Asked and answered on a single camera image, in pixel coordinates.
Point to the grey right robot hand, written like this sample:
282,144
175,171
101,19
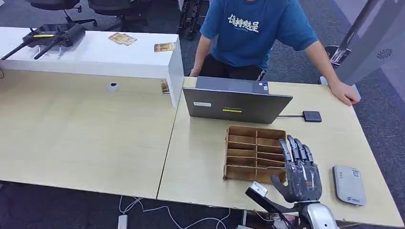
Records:
302,180

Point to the person's right hand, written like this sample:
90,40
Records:
194,72

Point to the person's left hand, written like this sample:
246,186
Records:
345,93

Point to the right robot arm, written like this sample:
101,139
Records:
319,218

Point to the white flat pad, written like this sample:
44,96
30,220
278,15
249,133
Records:
323,81

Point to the small black square device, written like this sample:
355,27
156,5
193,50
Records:
312,116

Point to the grey card reader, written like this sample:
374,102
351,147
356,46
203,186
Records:
349,185

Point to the grey laptop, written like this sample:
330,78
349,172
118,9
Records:
234,106

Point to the grey panel with round logo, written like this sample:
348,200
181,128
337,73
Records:
373,47

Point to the wooden divided card box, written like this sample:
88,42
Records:
253,155

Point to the person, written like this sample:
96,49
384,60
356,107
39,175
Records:
250,38

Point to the golden printed card stack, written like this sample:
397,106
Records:
122,38

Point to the white round desk grommet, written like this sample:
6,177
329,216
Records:
113,87

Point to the black office chair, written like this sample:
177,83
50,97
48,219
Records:
117,9
55,4

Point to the white desk shelf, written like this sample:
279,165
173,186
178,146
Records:
95,57

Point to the black router with antennas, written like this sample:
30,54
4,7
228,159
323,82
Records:
57,34

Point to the white power strip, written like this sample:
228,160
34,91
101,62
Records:
122,222

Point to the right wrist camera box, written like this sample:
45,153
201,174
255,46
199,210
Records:
259,189

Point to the black equipment frame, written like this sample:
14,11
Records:
191,17

